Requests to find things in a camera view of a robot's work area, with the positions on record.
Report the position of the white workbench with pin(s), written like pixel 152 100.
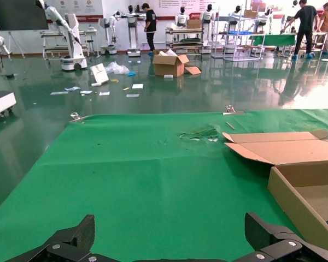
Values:
pixel 53 34

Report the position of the small cardboard box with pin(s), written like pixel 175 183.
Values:
pixel 194 24

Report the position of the white shelf rack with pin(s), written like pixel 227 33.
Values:
pixel 240 34

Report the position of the flat cardboard piece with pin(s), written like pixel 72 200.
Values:
pixel 192 70

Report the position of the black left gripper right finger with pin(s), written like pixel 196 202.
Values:
pixel 270 240

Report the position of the metal shelf cart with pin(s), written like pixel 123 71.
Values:
pixel 184 41

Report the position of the white cart base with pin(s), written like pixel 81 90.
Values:
pixel 0 103

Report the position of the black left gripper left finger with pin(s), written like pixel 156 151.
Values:
pixel 71 245

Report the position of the clear plastic bag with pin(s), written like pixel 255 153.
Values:
pixel 116 68

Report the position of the green covered table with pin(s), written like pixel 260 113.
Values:
pixel 273 39

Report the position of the silver binder clip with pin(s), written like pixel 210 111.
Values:
pixel 231 110
pixel 75 116

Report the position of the person in black cap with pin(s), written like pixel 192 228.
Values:
pixel 151 21

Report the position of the open cardboard box with holes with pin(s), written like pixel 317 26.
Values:
pixel 289 150

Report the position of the black wall screen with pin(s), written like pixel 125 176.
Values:
pixel 19 13

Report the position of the green table cloth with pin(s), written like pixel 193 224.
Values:
pixel 125 177

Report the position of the large open cardboard carton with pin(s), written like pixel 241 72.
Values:
pixel 166 68

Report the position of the white humanoid robot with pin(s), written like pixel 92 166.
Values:
pixel 207 19
pixel 181 19
pixel 110 27
pixel 132 27

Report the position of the white paper sheet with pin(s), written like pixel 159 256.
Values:
pixel 72 88
pixel 58 93
pixel 132 95
pixel 104 93

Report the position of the small wooden stick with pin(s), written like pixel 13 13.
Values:
pixel 230 125

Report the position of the white flat packet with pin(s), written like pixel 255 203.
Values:
pixel 137 86

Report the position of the person in black shirt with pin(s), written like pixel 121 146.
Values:
pixel 306 16

